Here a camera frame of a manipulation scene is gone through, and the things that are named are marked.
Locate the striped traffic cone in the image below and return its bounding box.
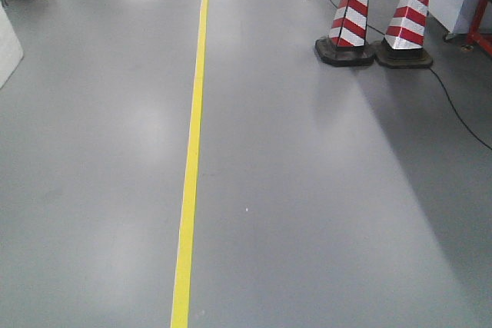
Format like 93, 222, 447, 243
373, 0, 433, 69
315, 0, 375, 67

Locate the right striped traffic cone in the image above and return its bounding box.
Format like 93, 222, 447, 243
373, 0, 433, 69

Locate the white panel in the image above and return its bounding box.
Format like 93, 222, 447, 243
429, 0, 479, 34

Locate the left striped traffic cone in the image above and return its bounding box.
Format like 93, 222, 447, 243
315, 0, 375, 67

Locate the black floor cable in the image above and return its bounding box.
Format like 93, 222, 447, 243
301, 0, 492, 151

